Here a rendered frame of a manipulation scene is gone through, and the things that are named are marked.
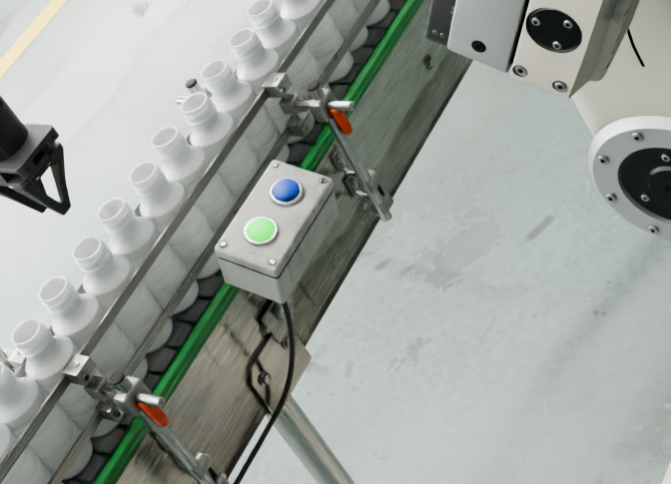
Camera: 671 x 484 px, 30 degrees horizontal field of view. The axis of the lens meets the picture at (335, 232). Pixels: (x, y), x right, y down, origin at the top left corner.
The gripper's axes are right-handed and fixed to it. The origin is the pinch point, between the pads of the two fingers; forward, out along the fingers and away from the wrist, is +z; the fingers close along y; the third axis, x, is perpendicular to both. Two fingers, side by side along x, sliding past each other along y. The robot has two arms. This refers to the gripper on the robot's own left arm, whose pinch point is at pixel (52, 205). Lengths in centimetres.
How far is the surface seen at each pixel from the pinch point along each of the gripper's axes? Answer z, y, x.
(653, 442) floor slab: 124, 18, 56
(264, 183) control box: 11.7, 13.6, 15.5
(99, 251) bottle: 7.5, 1.7, 0.0
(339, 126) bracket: 19.3, 11.2, 32.4
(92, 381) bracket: 14.9, 4.6, -12.1
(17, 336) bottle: 7.9, -1.6, -12.4
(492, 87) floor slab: 124, -58, 150
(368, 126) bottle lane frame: 30, 5, 43
